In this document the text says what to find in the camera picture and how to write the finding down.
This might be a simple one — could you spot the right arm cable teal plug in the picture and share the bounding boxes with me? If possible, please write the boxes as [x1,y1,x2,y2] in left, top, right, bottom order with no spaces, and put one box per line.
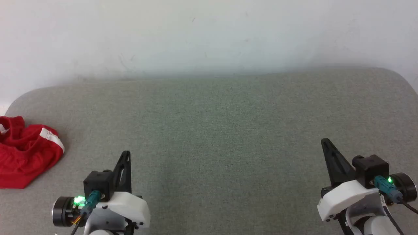
[374,176,418,215]

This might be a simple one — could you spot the grey fabric sofa cushion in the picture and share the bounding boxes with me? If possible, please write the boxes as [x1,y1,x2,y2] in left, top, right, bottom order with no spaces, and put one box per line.
[0,67,418,235]

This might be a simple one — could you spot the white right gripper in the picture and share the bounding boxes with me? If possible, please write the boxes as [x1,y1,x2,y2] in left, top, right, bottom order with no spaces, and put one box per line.
[317,138,380,222]

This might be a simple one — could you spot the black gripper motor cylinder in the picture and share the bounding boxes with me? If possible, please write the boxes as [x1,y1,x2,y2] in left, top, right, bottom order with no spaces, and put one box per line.
[52,196,80,227]
[390,172,418,203]

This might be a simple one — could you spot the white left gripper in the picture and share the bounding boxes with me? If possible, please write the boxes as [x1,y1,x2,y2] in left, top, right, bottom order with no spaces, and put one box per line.
[103,150,151,229]

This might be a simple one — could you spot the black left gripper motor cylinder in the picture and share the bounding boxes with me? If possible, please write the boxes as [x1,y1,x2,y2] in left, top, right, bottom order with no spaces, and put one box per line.
[52,196,80,227]

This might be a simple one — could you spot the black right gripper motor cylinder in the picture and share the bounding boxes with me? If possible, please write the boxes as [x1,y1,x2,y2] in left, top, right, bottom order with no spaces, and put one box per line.
[390,172,418,203]

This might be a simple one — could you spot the red basketball shorts white trim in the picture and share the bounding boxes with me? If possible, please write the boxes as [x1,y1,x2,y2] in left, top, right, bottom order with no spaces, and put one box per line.
[0,116,65,190]

